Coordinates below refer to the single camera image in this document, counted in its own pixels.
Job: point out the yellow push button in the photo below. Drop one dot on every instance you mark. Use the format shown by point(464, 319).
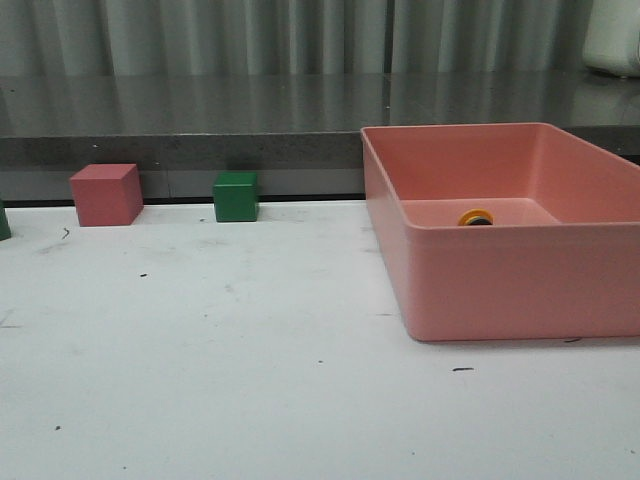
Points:
point(476, 217)

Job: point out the green cube block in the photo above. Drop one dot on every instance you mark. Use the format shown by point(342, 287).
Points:
point(235, 196)

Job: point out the grey stone counter shelf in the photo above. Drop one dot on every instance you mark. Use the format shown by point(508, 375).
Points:
point(299, 133)

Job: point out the pink plastic bin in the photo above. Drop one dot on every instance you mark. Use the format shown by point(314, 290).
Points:
point(561, 259)

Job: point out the pink cube block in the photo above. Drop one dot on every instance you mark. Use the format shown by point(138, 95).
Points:
point(107, 194)

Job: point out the green block at left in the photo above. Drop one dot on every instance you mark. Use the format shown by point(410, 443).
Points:
point(5, 229)

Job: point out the white appliance on counter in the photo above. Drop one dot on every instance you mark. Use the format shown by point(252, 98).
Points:
point(612, 39)

